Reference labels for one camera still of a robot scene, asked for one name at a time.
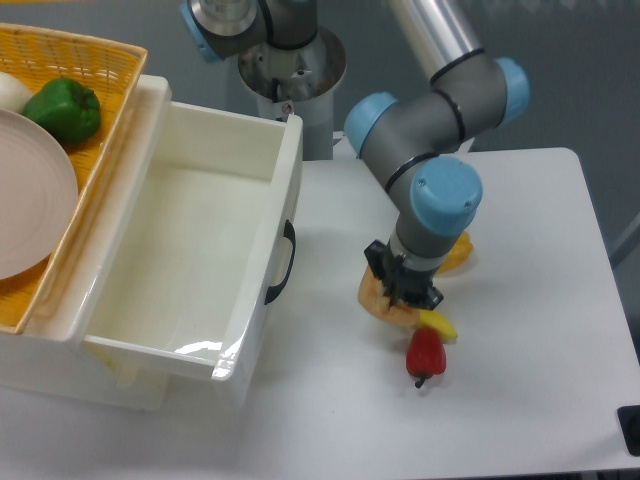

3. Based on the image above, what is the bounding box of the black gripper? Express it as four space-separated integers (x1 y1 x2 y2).
364 240 444 309

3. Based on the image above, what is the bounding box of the triangle bread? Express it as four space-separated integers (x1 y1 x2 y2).
357 266 419 328

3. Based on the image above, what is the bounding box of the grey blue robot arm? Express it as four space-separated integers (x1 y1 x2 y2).
180 1 530 310

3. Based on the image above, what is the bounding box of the yellow banana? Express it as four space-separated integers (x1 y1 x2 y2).
418 310 458 343

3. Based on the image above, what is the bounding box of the yellow bell pepper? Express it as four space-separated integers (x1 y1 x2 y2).
437 231 474 275

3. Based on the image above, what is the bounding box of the red bell pepper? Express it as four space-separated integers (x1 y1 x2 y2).
405 327 447 389

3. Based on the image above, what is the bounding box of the white plastic drawer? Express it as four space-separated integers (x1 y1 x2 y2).
86 102 303 382

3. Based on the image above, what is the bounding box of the white drawer cabinet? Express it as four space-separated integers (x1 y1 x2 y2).
0 74 271 412

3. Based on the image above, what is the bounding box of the black object at table edge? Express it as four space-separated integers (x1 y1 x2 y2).
617 405 640 457

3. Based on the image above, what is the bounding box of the yellow woven basket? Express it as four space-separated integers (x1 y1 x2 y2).
1 23 147 335

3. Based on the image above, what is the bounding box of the green bell pepper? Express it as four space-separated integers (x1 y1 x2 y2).
22 78 101 145

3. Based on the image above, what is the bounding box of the pink plate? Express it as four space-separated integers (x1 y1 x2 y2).
1 110 78 279

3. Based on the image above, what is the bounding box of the white onion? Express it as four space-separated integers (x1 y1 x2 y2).
0 72 33 114

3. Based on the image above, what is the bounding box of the black drawer handle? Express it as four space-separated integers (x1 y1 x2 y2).
264 219 297 305

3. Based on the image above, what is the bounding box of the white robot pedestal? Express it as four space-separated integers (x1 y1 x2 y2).
238 27 347 161

